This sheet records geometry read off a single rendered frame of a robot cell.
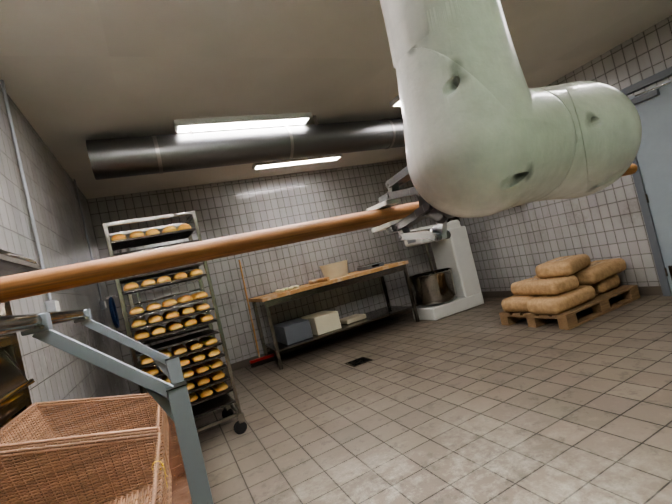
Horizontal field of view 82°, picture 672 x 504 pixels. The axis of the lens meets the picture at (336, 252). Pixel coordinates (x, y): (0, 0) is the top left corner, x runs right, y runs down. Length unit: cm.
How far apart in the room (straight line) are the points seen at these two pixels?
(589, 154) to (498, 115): 10
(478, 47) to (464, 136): 7
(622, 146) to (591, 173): 3
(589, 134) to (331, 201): 592
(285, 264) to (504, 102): 556
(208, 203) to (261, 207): 75
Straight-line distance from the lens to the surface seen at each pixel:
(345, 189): 640
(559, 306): 428
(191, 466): 100
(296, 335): 512
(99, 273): 58
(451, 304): 581
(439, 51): 33
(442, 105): 31
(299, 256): 589
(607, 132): 40
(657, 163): 504
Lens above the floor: 114
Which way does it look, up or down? 1 degrees up
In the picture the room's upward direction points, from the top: 13 degrees counter-clockwise
